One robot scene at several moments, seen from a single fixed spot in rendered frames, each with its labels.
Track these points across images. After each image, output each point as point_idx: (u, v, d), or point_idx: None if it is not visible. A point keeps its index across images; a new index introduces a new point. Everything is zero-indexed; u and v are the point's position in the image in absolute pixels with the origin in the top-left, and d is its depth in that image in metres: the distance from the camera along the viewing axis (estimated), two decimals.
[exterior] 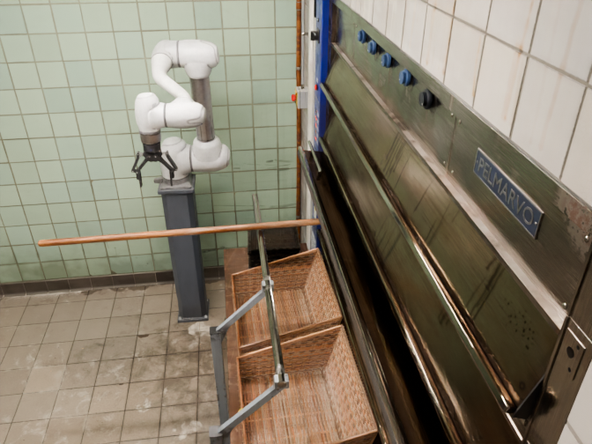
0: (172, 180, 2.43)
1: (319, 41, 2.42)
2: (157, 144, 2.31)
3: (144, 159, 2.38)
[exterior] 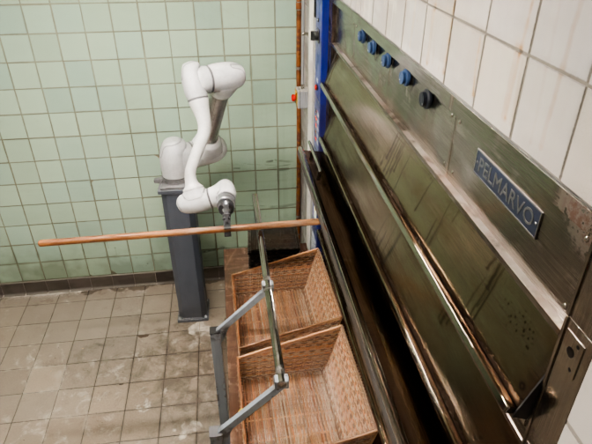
0: (227, 225, 2.34)
1: (319, 41, 2.42)
2: (219, 201, 2.51)
3: (229, 220, 2.46)
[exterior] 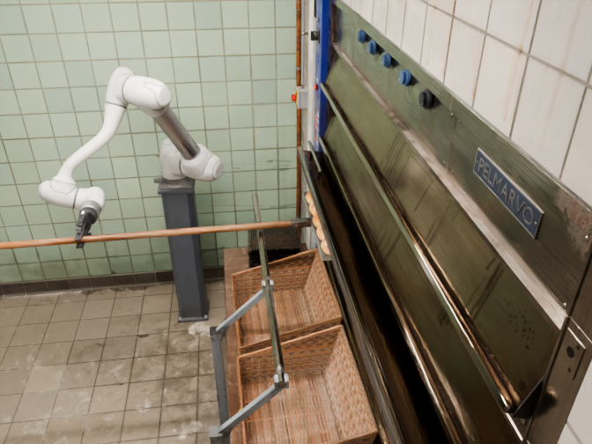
0: (78, 236, 2.27)
1: (319, 41, 2.42)
2: (81, 210, 2.43)
3: (88, 231, 2.38)
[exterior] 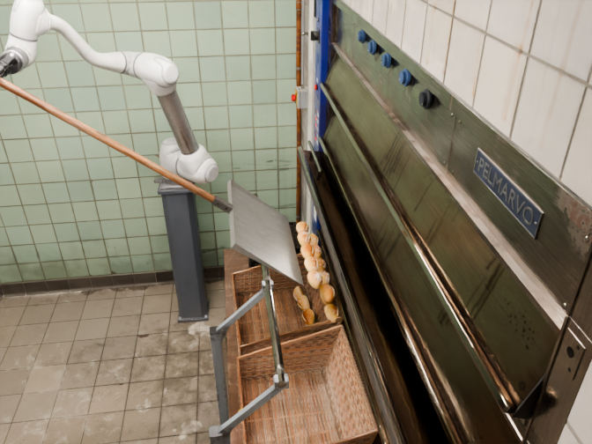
0: None
1: (319, 41, 2.42)
2: (7, 52, 2.04)
3: (3, 77, 1.99)
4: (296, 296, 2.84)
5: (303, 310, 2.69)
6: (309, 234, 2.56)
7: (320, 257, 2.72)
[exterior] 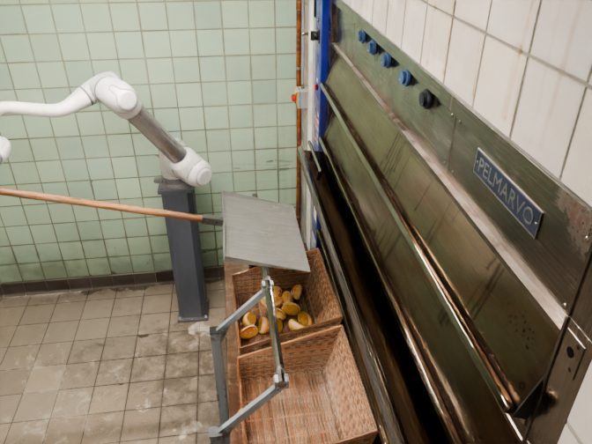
0: None
1: (319, 41, 2.42)
2: None
3: None
4: None
5: (255, 327, 2.63)
6: None
7: (278, 294, 2.83)
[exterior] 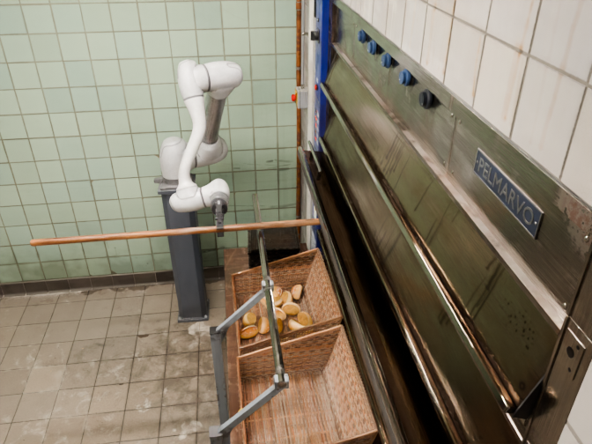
0: (220, 225, 2.33)
1: (319, 41, 2.42)
2: (213, 201, 2.50)
3: (222, 220, 2.45)
4: None
5: (255, 327, 2.63)
6: None
7: (278, 294, 2.83)
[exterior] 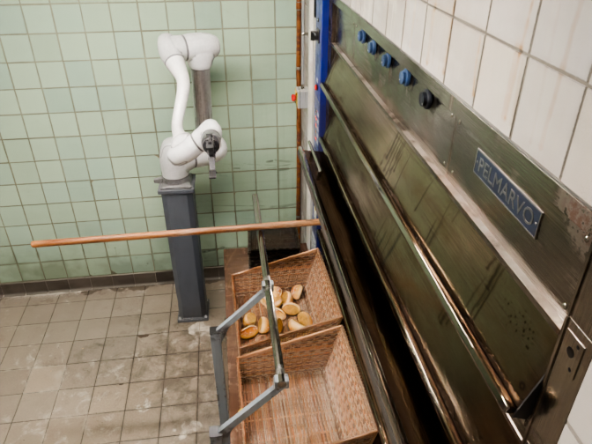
0: (210, 145, 2.22)
1: (319, 41, 2.42)
2: (204, 138, 2.40)
3: (214, 159, 2.37)
4: None
5: (255, 327, 2.63)
6: None
7: (278, 294, 2.83)
